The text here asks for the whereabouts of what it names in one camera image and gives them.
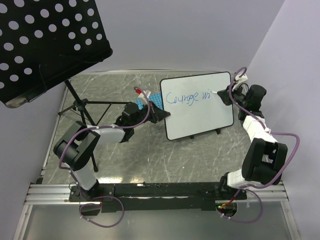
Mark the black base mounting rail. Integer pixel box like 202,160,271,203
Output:
69,182,237,213

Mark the aluminium extrusion frame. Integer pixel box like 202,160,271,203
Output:
13,84,76,240

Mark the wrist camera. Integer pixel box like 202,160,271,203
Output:
233,74,248,90
134,86,151,102

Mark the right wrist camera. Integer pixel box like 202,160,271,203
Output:
233,74,248,90

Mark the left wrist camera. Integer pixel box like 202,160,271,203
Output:
134,86,151,102

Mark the black perforated music stand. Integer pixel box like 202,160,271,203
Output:
0,0,113,109

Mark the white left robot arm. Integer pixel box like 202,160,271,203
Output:
53,101,171,201

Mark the white whiteboard black frame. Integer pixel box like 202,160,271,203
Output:
159,72,234,141

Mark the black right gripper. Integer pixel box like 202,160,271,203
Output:
217,83,248,109

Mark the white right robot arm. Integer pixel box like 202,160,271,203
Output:
218,84,288,199

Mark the blue studded building plate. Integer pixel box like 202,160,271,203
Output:
135,92,164,110

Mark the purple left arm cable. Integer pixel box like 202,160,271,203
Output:
58,86,153,229

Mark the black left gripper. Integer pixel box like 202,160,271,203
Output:
131,101,171,128

